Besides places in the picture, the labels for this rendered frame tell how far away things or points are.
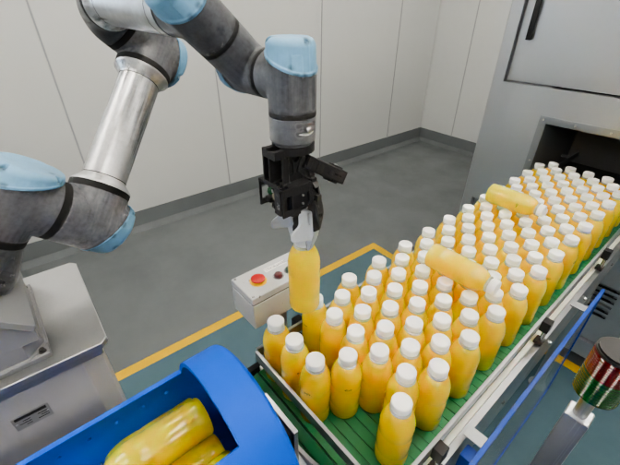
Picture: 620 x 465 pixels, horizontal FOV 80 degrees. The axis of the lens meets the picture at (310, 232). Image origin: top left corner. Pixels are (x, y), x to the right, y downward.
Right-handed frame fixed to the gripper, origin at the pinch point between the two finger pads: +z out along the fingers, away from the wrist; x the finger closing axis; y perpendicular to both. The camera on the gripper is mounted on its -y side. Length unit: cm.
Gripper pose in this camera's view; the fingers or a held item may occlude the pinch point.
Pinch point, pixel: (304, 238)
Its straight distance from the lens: 72.3
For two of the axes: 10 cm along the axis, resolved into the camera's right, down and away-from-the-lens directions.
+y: -7.7, 3.5, -5.4
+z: 0.0, 8.4, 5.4
